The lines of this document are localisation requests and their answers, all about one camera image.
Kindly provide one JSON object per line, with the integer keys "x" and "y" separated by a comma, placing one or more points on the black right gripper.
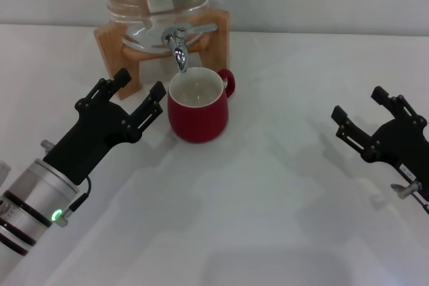
{"x": 399, "y": 145}

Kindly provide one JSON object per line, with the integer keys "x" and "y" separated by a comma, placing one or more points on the chrome faucet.
{"x": 179, "y": 51}

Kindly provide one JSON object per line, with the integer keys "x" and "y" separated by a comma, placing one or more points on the red cup white inside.
{"x": 197, "y": 118}

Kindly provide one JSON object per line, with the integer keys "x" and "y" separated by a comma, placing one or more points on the wooden dispenser stand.
{"x": 114, "y": 55}

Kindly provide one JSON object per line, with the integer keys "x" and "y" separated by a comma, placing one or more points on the left wrist camera housing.
{"x": 3, "y": 172}

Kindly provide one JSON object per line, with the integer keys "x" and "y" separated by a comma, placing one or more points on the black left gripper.
{"x": 90, "y": 138}

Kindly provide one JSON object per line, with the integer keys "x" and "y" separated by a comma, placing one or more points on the left robot arm silver white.
{"x": 30, "y": 205}

